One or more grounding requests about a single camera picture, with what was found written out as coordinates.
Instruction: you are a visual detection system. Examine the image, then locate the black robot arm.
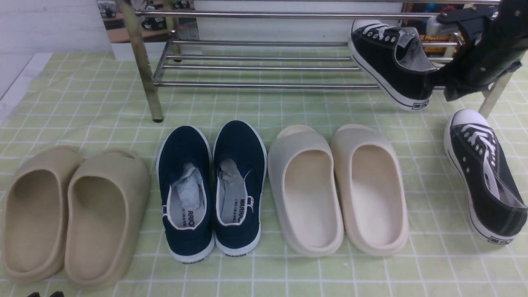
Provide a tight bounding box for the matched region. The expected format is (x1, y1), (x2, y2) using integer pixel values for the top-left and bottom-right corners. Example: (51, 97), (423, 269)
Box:
(425, 0), (528, 101)

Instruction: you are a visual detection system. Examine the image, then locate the cream foam slide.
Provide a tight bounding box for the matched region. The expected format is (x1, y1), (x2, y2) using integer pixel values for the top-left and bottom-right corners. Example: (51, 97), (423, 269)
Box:
(267, 125), (344, 257)
(330, 124), (409, 257)

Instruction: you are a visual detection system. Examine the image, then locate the navy right slip-on shoe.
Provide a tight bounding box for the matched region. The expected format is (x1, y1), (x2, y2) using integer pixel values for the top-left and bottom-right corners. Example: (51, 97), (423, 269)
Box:
(213, 120), (267, 257)

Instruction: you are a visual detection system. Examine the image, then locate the navy slip-on shoe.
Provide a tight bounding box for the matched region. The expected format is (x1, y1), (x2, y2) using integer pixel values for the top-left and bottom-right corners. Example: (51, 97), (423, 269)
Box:
(156, 125), (215, 264)
(213, 120), (267, 257)

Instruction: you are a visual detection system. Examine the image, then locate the cream right foam slide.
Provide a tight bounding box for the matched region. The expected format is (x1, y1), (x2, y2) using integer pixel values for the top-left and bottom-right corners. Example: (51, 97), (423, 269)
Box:
(330, 124), (409, 257)

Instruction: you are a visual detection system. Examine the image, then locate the photo box behind rack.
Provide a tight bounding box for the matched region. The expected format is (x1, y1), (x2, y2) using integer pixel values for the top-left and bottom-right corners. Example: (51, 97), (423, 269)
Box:
(96, 0), (199, 61)

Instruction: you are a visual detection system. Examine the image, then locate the tan right foam slide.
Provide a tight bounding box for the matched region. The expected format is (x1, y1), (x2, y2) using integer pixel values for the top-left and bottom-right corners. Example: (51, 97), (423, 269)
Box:
(64, 149), (151, 290)

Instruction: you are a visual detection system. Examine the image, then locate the cream left foam slide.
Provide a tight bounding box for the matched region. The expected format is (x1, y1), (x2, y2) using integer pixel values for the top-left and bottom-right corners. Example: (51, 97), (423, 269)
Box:
(267, 125), (344, 257)

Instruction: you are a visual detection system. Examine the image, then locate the black image processing book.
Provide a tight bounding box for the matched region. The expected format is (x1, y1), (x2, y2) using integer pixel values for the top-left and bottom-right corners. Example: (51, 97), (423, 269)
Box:
(401, 3), (469, 57)

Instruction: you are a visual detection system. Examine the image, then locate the black canvas sneaker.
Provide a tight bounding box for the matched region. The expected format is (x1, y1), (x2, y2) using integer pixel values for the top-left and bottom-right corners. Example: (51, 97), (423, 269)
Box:
(443, 109), (527, 245)
(348, 19), (437, 111)

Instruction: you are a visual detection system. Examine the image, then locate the tan foam slide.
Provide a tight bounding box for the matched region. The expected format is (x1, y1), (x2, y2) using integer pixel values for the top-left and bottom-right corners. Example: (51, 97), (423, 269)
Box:
(2, 146), (83, 283)
(64, 149), (151, 290)

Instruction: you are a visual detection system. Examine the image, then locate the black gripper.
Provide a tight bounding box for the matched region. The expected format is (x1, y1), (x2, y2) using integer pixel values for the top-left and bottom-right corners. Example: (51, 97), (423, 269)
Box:
(426, 7), (522, 101)

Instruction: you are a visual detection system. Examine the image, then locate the tan left foam slide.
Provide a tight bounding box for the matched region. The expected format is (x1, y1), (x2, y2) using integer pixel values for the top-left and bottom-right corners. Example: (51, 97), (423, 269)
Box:
(2, 146), (83, 283)

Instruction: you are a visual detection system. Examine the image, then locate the green checkered tablecloth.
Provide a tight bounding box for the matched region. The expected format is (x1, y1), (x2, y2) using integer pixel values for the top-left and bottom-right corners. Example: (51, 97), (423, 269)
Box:
(0, 53), (527, 297)

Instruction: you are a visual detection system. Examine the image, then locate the steel shoe rack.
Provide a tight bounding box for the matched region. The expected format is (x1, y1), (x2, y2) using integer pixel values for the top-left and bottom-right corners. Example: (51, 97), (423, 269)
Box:
(119, 0), (513, 123)

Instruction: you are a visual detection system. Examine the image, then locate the navy left slip-on shoe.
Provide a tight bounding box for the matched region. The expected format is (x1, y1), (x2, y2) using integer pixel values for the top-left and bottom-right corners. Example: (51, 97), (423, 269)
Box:
(156, 125), (215, 264)

